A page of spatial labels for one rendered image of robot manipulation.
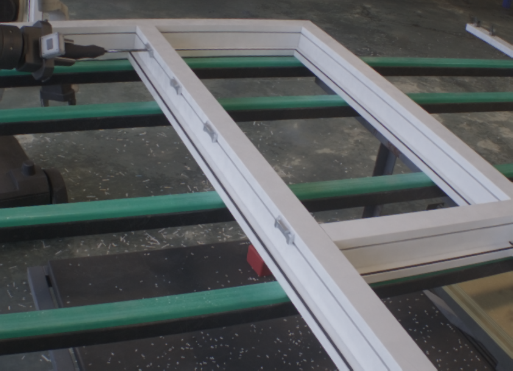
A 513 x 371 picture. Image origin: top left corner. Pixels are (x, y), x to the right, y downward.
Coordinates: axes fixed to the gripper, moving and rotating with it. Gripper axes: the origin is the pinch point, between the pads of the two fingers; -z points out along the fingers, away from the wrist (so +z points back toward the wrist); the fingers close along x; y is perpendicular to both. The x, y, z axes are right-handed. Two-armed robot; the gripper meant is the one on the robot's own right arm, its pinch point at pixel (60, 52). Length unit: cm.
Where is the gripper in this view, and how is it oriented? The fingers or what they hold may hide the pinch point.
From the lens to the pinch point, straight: 156.0
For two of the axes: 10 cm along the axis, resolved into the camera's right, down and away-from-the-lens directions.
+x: -1.4, -9.8, 1.6
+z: -7.3, -0.1, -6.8
